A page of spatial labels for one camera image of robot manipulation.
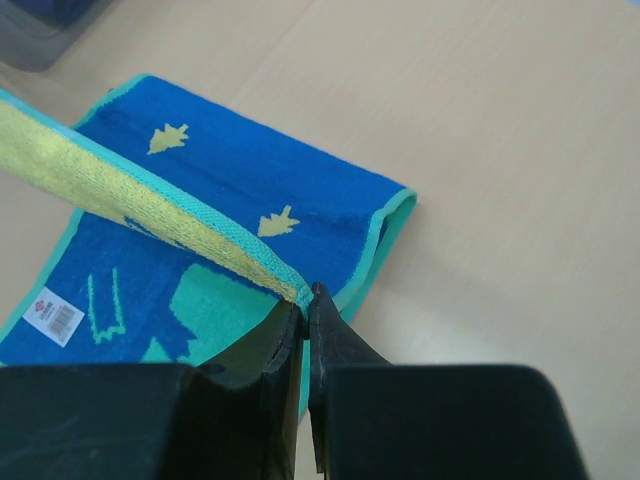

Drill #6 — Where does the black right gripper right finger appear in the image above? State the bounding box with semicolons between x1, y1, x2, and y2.
307;282;396;406

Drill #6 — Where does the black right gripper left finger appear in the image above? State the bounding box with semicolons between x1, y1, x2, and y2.
199;300;302;405

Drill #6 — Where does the yellow towel teal trim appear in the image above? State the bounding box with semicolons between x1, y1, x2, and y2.
0;73;419;426

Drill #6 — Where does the smoky clear plastic bin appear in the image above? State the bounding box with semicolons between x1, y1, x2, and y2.
1;1;112;72

